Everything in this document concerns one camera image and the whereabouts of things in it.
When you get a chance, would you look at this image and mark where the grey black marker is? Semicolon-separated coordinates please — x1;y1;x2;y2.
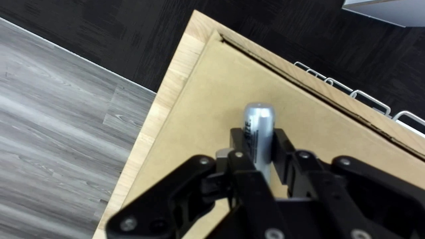
242;102;274;179

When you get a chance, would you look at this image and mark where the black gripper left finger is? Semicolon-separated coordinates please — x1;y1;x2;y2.
106;129;284;239

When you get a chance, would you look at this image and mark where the white wire rack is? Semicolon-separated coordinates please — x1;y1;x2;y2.
294;61;425;136

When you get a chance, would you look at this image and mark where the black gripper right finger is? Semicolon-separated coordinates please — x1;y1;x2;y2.
272;129;425;239

